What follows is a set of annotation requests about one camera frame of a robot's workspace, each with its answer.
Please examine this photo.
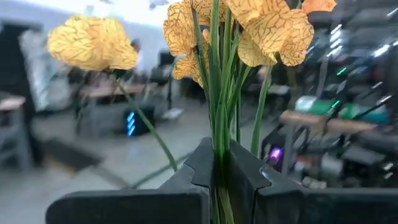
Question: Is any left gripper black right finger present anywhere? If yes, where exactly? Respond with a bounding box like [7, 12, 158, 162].
[228, 139, 398, 224]

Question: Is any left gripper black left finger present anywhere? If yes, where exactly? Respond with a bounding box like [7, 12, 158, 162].
[45, 136, 215, 224]

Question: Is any yellow artificial flower bunch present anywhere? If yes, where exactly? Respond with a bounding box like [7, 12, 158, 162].
[46, 0, 338, 224]

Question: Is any computer tower with blue lights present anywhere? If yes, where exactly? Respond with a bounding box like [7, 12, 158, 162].
[124, 105, 155, 138]

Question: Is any wooden top table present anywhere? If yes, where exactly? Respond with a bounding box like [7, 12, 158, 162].
[76, 81, 156, 138]
[0, 95, 27, 166]
[279, 109, 379, 134]

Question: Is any person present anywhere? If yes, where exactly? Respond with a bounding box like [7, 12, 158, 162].
[129, 37, 146, 74]

